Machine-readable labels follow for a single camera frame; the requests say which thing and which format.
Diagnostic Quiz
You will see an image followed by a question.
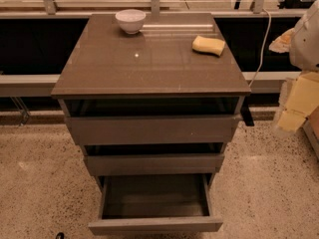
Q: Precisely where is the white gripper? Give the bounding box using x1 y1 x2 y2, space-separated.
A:
269 28 319 132

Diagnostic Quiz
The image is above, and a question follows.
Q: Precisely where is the grey bottom drawer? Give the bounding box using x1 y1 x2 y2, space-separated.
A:
89 174 222 235

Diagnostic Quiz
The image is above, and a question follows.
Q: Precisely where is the grey drawer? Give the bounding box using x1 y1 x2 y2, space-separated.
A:
59 100 241 146
89 174 222 235
84 143 224 176

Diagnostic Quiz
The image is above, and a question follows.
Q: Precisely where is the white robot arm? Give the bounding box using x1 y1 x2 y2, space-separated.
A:
269 0 319 132

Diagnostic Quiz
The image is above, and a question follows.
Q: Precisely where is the grey drawer cabinet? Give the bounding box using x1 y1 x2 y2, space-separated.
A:
50 12 252 191

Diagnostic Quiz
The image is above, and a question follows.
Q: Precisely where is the grey top drawer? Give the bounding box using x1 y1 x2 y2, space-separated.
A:
59 100 241 146

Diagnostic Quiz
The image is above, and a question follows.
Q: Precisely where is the grey middle drawer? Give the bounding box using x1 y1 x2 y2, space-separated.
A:
84 143 224 176

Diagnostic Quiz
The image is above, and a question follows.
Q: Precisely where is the yellow sponge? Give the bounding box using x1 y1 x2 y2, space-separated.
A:
192 36 225 57

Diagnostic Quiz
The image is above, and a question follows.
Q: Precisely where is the cardboard box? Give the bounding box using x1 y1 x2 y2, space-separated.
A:
303 108 319 159

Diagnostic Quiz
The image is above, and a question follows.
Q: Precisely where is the white ceramic bowl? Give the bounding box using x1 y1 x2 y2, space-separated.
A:
115 9 147 34

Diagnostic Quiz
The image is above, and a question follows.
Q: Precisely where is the white cable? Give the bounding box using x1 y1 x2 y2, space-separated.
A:
247 7 273 89

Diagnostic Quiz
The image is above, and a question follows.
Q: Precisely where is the metal rail barrier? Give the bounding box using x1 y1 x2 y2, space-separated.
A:
0 72 300 98

